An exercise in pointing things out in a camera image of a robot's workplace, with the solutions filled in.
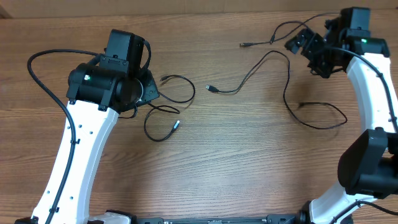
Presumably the black USB cable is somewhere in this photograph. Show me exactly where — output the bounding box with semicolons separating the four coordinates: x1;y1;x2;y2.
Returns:
143;74;197;143
239;12;341;48
205;50;348;131

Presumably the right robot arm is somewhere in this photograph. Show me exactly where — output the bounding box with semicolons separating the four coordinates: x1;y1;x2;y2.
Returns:
285;7;397;223

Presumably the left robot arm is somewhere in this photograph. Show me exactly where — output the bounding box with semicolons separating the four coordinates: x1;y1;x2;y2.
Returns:
16;29;159;223

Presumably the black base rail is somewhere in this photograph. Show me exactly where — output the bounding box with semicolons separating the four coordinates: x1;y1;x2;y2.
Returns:
90;210;354;224

